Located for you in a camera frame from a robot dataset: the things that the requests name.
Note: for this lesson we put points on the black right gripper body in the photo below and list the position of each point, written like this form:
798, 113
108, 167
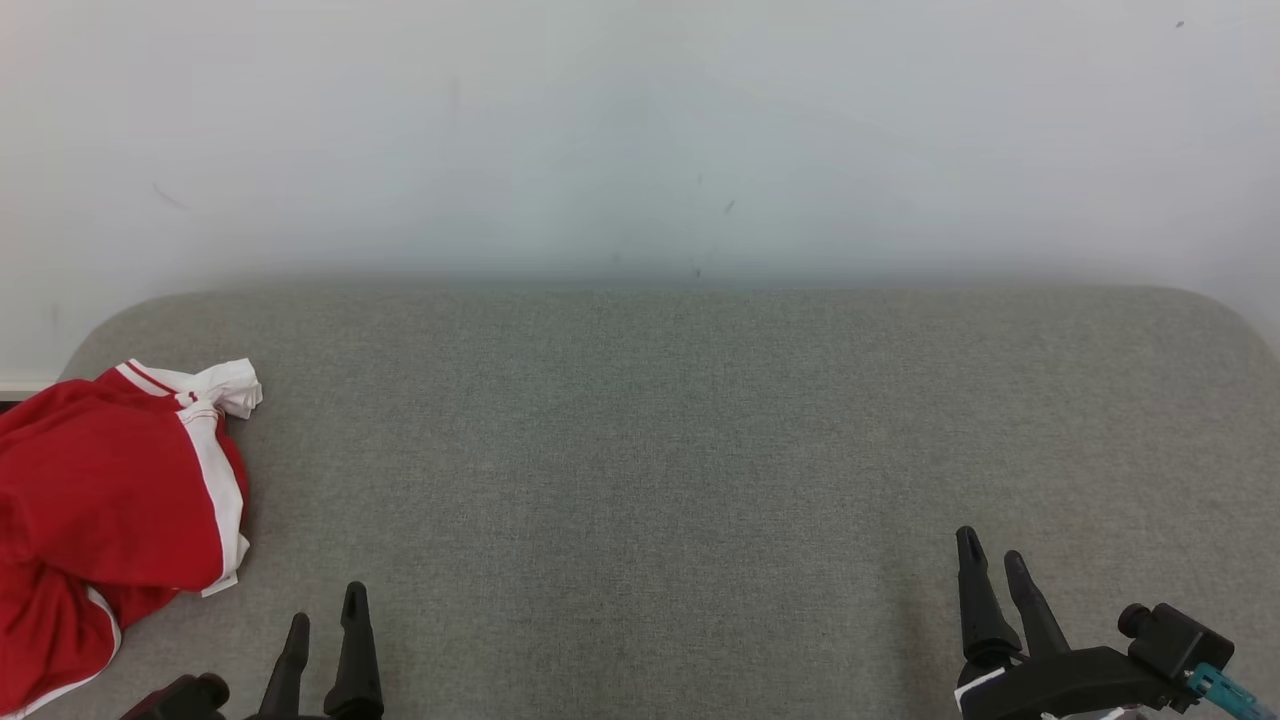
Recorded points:
1070, 685

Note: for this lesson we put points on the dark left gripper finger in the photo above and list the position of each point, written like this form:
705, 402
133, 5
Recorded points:
355, 670
288, 680

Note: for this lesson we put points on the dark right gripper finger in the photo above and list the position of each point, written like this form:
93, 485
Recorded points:
1035, 620
980, 620

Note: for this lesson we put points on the red jersey with white sleeves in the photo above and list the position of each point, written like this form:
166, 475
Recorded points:
100, 480

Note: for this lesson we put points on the grey fabric sofa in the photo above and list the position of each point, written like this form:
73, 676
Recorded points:
640, 500

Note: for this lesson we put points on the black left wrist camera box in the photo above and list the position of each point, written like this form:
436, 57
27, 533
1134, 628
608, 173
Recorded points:
180, 700

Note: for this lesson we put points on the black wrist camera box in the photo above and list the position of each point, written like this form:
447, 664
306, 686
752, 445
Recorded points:
180, 700
1180, 640

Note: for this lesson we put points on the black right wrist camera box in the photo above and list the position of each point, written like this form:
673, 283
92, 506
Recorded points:
1180, 640

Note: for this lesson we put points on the white wall baseboard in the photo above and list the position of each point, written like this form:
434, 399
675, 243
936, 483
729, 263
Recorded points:
20, 389

